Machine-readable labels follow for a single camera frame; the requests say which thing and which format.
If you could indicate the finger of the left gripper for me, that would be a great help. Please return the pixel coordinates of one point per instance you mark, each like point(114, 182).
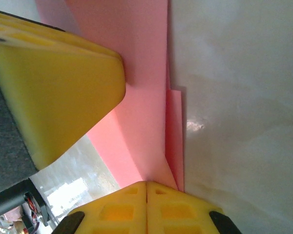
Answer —
point(51, 30)
point(63, 97)

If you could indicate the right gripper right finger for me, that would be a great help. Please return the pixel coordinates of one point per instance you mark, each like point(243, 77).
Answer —
point(183, 212)

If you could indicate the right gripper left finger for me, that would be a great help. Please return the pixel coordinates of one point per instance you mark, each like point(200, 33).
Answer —
point(112, 212)

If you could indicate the pink paper sheet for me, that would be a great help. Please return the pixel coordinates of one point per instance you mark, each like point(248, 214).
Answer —
point(146, 73)

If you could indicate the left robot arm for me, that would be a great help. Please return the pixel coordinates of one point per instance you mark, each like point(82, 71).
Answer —
point(5, 202)

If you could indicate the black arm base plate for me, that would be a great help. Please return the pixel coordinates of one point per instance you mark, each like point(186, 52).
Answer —
point(42, 209)

